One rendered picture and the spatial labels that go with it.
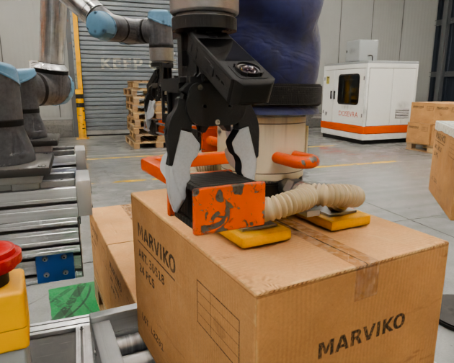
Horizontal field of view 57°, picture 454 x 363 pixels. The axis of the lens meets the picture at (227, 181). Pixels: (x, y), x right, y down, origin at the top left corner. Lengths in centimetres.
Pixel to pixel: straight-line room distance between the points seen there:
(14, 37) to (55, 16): 927
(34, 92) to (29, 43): 930
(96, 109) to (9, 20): 260
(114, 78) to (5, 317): 1029
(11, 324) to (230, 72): 35
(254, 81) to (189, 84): 9
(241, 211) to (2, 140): 71
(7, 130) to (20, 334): 62
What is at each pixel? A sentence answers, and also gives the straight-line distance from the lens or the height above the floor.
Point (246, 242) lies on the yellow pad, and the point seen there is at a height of 97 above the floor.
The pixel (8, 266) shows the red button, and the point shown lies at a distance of 50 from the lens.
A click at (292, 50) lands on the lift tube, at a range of 77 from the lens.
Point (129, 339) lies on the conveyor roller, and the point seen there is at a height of 55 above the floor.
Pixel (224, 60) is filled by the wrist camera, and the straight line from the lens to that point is 40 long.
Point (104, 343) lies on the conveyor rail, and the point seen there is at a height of 59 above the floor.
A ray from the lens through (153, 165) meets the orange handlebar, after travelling 65.
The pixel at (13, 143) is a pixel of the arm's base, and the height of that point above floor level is 109.
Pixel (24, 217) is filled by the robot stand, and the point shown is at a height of 92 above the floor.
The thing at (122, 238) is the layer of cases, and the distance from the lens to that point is 194.
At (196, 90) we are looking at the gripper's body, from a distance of 44.
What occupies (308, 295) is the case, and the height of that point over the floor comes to 92.
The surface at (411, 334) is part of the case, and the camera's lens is 84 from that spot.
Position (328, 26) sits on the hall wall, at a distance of 1294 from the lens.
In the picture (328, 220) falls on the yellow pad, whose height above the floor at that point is 97.
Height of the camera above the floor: 121
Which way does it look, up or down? 13 degrees down
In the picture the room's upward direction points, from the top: straight up
